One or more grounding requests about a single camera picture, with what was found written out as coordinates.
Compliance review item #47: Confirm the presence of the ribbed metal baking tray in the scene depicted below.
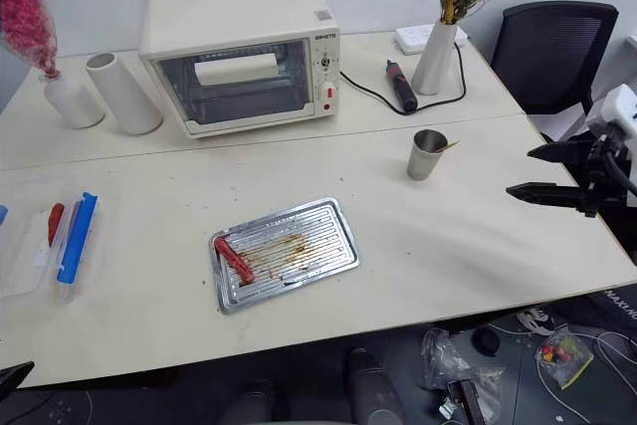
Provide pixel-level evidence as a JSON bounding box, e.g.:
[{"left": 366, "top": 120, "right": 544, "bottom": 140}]
[{"left": 208, "top": 196, "right": 361, "bottom": 316}]

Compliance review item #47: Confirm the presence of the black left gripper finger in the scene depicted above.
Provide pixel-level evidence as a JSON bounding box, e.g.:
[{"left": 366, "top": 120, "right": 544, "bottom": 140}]
[{"left": 0, "top": 360, "right": 36, "bottom": 399}]

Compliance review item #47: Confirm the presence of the red sausage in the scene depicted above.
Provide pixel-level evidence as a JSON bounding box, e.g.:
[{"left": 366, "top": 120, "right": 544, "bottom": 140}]
[
  {"left": 47, "top": 202, "right": 67, "bottom": 248},
  {"left": 214, "top": 237, "right": 255, "bottom": 286}
]

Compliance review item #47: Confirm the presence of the crumpled clear plastic bag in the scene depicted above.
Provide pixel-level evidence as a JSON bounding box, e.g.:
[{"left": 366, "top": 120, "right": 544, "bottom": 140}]
[{"left": 420, "top": 327, "right": 505, "bottom": 417}]

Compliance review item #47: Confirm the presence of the bag with colourful items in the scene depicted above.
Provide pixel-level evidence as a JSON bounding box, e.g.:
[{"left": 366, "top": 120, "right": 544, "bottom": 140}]
[{"left": 533, "top": 328, "right": 596, "bottom": 391}]

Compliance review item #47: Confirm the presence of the stainless steel cup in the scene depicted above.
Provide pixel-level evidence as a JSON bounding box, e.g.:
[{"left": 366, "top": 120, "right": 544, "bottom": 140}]
[{"left": 406, "top": 128, "right": 447, "bottom": 181}]

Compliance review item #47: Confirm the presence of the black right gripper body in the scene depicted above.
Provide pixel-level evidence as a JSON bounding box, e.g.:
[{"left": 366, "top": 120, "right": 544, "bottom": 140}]
[{"left": 571, "top": 133, "right": 631, "bottom": 220}]

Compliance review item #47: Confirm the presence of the dark rounded shape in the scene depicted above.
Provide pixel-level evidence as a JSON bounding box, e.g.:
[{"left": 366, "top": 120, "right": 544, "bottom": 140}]
[
  {"left": 232, "top": 378, "right": 276, "bottom": 425},
  {"left": 346, "top": 346, "right": 405, "bottom": 425}
]

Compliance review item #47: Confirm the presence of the white power strip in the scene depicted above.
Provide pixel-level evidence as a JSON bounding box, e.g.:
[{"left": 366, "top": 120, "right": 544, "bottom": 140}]
[{"left": 395, "top": 24, "right": 470, "bottom": 56}]

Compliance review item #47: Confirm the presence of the white countertop toaster oven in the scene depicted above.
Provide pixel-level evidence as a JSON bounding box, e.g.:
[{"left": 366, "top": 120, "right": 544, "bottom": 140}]
[{"left": 138, "top": 0, "right": 342, "bottom": 140}]

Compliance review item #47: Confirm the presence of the short white vase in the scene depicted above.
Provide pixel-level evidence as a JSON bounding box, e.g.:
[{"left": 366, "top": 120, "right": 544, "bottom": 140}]
[{"left": 43, "top": 73, "right": 106, "bottom": 130}]

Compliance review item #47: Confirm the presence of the pink dried flower bunch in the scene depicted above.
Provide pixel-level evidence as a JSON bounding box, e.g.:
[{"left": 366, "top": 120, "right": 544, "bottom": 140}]
[{"left": 0, "top": 0, "right": 60, "bottom": 80}]

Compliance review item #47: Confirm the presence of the clear container with blue clips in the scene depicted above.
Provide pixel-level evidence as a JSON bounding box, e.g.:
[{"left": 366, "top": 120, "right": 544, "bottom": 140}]
[{"left": 0, "top": 179, "right": 102, "bottom": 303}]

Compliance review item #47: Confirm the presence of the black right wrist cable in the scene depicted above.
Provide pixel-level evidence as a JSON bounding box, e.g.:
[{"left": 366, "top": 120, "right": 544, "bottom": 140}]
[{"left": 598, "top": 134, "right": 637, "bottom": 200}]

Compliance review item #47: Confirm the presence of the white shoe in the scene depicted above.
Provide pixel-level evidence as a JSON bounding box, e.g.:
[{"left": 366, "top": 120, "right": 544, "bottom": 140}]
[{"left": 514, "top": 307, "right": 554, "bottom": 337}]

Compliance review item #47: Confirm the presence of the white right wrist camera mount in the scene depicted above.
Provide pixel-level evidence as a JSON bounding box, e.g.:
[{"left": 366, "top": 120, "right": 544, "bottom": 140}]
[{"left": 585, "top": 84, "right": 637, "bottom": 148}]

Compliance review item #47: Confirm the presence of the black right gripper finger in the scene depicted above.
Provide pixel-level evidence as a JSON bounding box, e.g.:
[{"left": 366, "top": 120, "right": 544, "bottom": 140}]
[
  {"left": 527, "top": 139, "right": 591, "bottom": 178},
  {"left": 506, "top": 181, "right": 586, "bottom": 213}
]

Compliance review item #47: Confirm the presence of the black mesh office chair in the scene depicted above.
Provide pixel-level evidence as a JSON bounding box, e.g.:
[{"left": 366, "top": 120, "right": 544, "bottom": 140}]
[{"left": 490, "top": 0, "right": 620, "bottom": 143}]

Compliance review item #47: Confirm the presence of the black box on floor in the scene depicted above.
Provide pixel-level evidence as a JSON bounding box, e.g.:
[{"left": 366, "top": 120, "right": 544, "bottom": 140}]
[{"left": 444, "top": 378, "right": 488, "bottom": 425}]

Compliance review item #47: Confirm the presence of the tall white twisted vase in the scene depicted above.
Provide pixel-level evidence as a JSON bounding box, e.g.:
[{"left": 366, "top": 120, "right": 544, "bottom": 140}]
[{"left": 411, "top": 20, "right": 459, "bottom": 97}]

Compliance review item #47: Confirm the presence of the black oven power cable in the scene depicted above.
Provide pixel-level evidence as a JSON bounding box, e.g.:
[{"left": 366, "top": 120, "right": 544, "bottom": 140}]
[{"left": 339, "top": 40, "right": 468, "bottom": 116}]

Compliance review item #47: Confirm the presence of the empty white cone vase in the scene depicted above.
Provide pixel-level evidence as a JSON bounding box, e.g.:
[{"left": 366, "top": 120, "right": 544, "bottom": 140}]
[{"left": 85, "top": 52, "right": 164, "bottom": 136}]

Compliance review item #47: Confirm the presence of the dark handheld lighter tool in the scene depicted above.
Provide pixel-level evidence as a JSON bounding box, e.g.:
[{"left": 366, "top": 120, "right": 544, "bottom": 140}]
[{"left": 385, "top": 59, "right": 418, "bottom": 113}]

